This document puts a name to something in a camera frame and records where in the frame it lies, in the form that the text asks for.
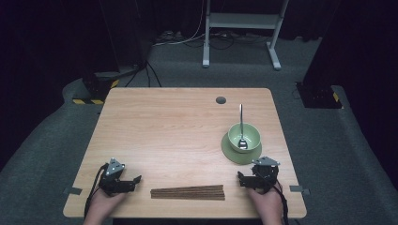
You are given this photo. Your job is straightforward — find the black cable loop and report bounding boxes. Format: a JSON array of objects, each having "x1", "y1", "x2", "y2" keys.
[{"x1": 207, "y1": 30, "x2": 237, "y2": 51}]

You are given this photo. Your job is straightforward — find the black base with yellow mark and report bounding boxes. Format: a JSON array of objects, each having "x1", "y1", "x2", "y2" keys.
[{"x1": 295, "y1": 82, "x2": 344, "y2": 110}]

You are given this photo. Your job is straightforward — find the metal spoon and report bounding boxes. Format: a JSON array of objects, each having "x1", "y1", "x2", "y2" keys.
[{"x1": 237, "y1": 103, "x2": 249, "y2": 150}]

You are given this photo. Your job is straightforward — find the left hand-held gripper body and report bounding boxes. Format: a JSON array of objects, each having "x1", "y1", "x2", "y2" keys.
[{"x1": 99, "y1": 157, "x2": 129, "y2": 197}]

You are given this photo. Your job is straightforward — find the black floor cables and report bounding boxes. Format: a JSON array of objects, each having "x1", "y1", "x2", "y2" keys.
[{"x1": 124, "y1": 60, "x2": 163, "y2": 88}]

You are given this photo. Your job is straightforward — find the black base with yellow stripes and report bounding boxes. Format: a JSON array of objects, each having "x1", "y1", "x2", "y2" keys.
[{"x1": 71, "y1": 70, "x2": 121, "y2": 106}]

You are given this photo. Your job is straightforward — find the brown wooden chopstick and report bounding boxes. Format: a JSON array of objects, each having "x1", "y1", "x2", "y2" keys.
[
  {"x1": 150, "y1": 191, "x2": 225, "y2": 198},
  {"x1": 150, "y1": 184, "x2": 224, "y2": 192},
  {"x1": 150, "y1": 187, "x2": 225, "y2": 195},
  {"x1": 150, "y1": 194, "x2": 226, "y2": 202}
]

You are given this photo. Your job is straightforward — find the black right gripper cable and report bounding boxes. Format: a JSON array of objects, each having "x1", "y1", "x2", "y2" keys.
[{"x1": 272, "y1": 182, "x2": 291, "y2": 225}]

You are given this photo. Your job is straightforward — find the green ceramic bowl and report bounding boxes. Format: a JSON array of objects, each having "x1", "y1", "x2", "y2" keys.
[{"x1": 227, "y1": 122, "x2": 262, "y2": 155}]

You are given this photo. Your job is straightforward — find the white floor cable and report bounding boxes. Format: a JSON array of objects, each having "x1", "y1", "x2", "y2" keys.
[{"x1": 152, "y1": 0, "x2": 207, "y2": 48}]

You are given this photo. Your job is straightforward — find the green ceramic saucer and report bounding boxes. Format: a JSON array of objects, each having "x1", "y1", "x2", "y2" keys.
[{"x1": 221, "y1": 132, "x2": 263, "y2": 166}]

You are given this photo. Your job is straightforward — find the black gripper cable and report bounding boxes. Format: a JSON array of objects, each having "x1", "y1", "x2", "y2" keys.
[
  {"x1": 84, "y1": 162, "x2": 109, "y2": 219},
  {"x1": 272, "y1": 182, "x2": 291, "y2": 225}
]

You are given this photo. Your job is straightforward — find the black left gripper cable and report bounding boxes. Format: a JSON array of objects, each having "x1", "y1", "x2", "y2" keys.
[{"x1": 84, "y1": 162, "x2": 109, "y2": 219}]

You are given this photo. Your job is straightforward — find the grey tape piece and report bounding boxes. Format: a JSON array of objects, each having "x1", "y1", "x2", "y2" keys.
[
  {"x1": 63, "y1": 186, "x2": 84, "y2": 196},
  {"x1": 289, "y1": 185, "x2": 311, "y2": 197}
]

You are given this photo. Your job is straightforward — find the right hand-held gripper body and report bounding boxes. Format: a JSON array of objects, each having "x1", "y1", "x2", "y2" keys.
[{"x1": 250, "y1": 156, "x2": 281, "y2": 194}]

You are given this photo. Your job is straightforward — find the white metal stand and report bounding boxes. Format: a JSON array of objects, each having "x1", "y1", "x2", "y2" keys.
[{"x1": 202, "y1": 0, "x2": 291, "y2": 71}]

